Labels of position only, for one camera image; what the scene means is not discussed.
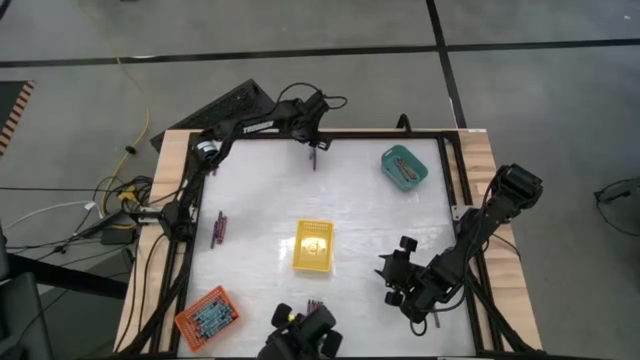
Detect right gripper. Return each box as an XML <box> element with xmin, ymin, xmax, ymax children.
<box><xmin>374</xmin><ymin>234</ymin><xmax>436</xmax><ymax>321</ymax></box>

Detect yellow plastic basket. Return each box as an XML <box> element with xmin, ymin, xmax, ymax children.
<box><xmin>291</xmin><ymin>218</ymin><xmax>336</xmax><ymax>274</ymax></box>

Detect black keyboard on floor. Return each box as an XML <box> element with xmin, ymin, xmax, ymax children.
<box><xmin>149</xmin><ymin>78</ymin><xmax>284</xmax><ymax>153</ymax></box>

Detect teal plastic basket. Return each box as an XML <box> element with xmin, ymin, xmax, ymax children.
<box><xmin>380</xmin><ymin>144</ymin><xmax>429</xmax><ymax>193</ymax></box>

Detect orange plastic basket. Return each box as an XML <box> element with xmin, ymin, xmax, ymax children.
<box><xmin>174</xmin><ymin>284</ymin><xmax>242</xmax><ymax>354</ymax></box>

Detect black power adapter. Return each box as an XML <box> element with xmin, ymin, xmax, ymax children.
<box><xmin>99</xmin><ymin>227</ymin><xmax>139</xmax><ymax>246</ymax></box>

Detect black mat with striped edge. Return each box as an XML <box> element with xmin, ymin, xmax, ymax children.
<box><xmin>0</xmin><ymin>79</ymin><xmax>37</xmax><ymax>157</ymax></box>

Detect yellow power cable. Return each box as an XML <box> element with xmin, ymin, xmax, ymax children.
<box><xmin>99</xmin><ymin>49</ymin><xmax>152</xmax><ymax>231</ymax></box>

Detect white cable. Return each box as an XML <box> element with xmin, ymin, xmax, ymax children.
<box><xmin>14</xmin><ymin>199</ymin><xmax>101</xmax><ymax>226</ymax></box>

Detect black frame beam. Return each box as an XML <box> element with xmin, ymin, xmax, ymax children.
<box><xmin>9</xmin><ymin>252</ymin><xmax>130</xmax><ymax>301</ymax></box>

